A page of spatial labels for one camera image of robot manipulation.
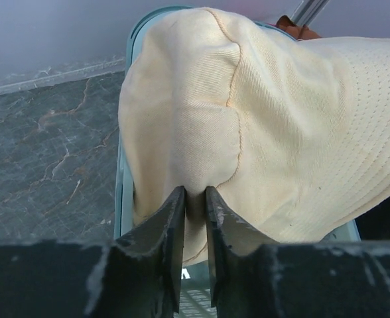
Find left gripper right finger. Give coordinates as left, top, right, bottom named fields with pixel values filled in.
left=204, top=186, right=281, bottom=308

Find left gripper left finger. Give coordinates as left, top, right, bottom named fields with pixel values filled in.
left=108, top=186, right=186, bottom=313

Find beige pink hats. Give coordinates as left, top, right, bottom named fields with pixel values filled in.
left=119, top=8, right=390, bottom=266

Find teal plastic basket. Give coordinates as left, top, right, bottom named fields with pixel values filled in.
left=114, top=5, right=361, bottom=318

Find brown cloth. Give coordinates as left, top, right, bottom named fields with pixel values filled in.
left=275, top=15, right=321, bottom=40

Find right aluminium corner post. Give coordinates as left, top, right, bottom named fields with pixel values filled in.
left=291, top=0, right=329, bottom=25

